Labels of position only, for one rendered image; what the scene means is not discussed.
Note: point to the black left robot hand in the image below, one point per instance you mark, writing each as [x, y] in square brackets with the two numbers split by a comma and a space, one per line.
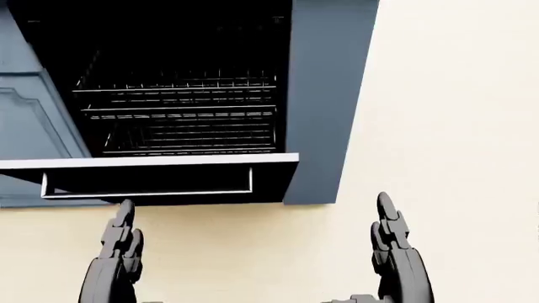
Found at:
[107, 277]

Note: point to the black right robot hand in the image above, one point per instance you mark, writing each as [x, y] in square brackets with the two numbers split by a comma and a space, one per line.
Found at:
[406, 274]

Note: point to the black dishwasher door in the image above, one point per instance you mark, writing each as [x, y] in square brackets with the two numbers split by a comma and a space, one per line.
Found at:
[273, 180]

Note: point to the blue panelled cabinet door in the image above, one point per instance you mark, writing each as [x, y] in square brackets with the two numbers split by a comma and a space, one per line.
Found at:
[29, 120]

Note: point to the black dishwasher body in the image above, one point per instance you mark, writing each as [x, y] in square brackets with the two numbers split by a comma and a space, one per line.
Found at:
[160, 34]

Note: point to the blue cabinet side panel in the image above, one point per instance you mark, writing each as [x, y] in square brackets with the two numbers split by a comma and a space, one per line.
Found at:
[324, 94]

